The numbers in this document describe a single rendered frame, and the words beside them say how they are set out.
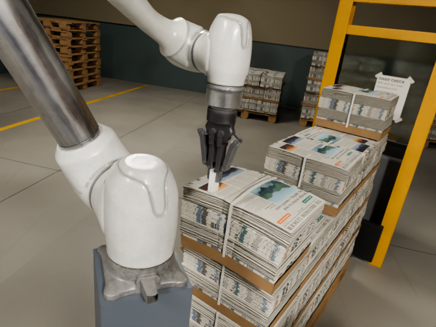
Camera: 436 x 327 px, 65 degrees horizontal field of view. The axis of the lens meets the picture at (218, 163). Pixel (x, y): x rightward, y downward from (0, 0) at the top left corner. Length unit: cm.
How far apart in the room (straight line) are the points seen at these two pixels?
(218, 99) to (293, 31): 719
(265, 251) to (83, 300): 145
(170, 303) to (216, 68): 54
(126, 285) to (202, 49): 55
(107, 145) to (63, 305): 154
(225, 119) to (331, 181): 82
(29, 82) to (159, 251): 43
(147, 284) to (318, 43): 745
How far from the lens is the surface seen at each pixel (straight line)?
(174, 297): 83
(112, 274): 82
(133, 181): 70
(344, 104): 209
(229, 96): 82
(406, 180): 266
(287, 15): 799
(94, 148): 83
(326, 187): 157
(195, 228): 115
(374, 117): 206
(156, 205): 71
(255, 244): 104
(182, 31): 89
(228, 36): 80
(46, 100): 79
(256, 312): 123
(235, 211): 104
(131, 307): 81
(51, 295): 234
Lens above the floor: 155
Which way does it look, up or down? 22 degrees down
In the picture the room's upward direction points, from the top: 7 degrees clockwise
